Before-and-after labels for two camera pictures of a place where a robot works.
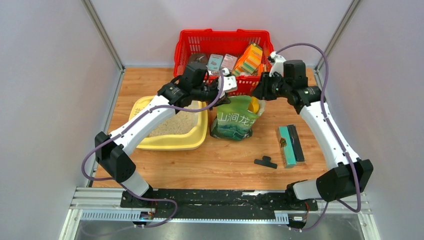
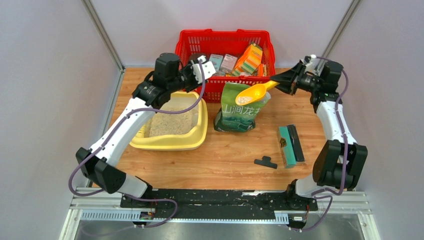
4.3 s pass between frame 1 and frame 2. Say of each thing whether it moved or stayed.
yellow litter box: stayed
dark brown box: stayed
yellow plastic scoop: moved
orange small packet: stayed
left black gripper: moved
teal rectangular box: stayed
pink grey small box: stayed
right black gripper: moved
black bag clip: stayed
